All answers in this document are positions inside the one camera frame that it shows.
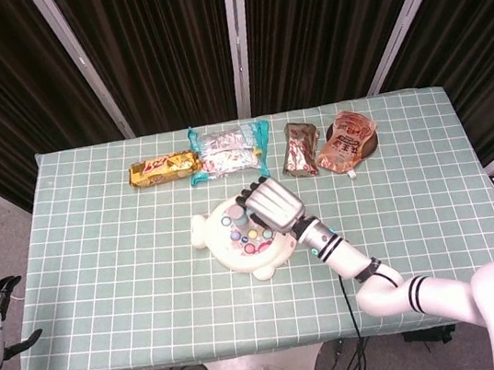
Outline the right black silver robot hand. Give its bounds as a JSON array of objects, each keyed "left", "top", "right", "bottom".
[{"left": 233, "top": 169, "right": 310, "bottom": 242}]

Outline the fish-shaped pop toy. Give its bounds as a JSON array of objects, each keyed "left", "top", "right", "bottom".
[{"left": 186, "top": 186, "right": 303, "bottom": 291}]

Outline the brown silver snack wrapper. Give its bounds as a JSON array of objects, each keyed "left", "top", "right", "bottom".
[{"left": 275, "top": 118, "right": 326, "bottom": 181}]

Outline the teal clear candy bag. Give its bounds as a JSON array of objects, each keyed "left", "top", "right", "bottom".
[{"left": 181, "top": 115, "right": 277, "bottom": 190}]

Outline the orange sauce pouch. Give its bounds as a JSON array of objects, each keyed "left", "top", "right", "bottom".
[{"left": 309, "top": 104, "right": 385, "bottom": 183}]

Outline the gold snack bar package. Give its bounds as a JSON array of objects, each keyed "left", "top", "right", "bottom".
[{"left": 125, "top": 148, "right": 204, "bottom": 191}]

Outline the green checked tablecloth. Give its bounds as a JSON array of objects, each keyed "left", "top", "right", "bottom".
[{"left": 0, "top": 75, "right": 494, "bottom": 370}]

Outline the black box under table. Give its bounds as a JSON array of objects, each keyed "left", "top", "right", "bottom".
[{"left": 401, "top": 323, "right": 460, "bottom": 352}]

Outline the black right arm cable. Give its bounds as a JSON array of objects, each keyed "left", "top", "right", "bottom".
[{"left": 337, "top": 271, "right": 365, "bottom": 346}]

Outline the silver partition post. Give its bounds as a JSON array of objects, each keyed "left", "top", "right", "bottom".
[
  {"left": 351, "top": 0, "right": 478, "bottom": 98},
  {"left": 30, "top": 0, "right": 137, "bottom": 151},
  {"left": 219, "top": 0, "right": 266, "bottom": 121}
]

